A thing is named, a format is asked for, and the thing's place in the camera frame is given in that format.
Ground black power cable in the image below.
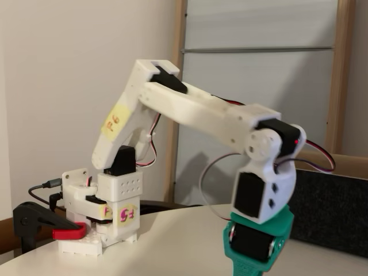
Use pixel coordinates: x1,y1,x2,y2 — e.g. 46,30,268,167
49,193,63,212

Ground grey plug USB cable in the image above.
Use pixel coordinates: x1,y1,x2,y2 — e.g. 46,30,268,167
28,178,63,206

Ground wood framed frosted panel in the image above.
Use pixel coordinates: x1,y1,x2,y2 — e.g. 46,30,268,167
165,0,356,206

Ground black clamp with red pad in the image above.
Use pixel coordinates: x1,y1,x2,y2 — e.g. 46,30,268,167
13,201,87,255

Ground red white servo wire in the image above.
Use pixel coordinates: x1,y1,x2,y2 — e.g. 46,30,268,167
274,137,336,173
200,154,245,222
135,112,162,168

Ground metal rail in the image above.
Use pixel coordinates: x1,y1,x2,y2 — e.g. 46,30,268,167
180,47,336,54

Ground dark grey felt bin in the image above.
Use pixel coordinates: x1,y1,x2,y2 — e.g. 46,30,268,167
287,154,368,259

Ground yellow F5 tape label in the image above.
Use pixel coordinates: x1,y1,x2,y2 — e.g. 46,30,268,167
117,204,136,227

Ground yellow F6 tape label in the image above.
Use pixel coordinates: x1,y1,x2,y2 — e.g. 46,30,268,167
101,105,132,141

